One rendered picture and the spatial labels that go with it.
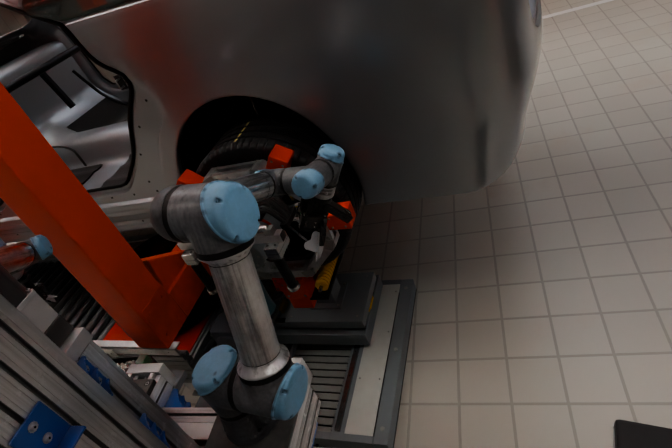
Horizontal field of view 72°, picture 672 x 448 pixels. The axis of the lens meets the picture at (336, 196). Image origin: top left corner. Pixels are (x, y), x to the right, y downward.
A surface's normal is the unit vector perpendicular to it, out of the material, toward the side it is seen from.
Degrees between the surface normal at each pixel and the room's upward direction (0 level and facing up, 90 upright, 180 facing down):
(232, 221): 83
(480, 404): 0
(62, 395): 90
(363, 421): 0
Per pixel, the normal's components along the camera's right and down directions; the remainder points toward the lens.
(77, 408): 0.93, -0.15
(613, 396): -0.33, -0.77
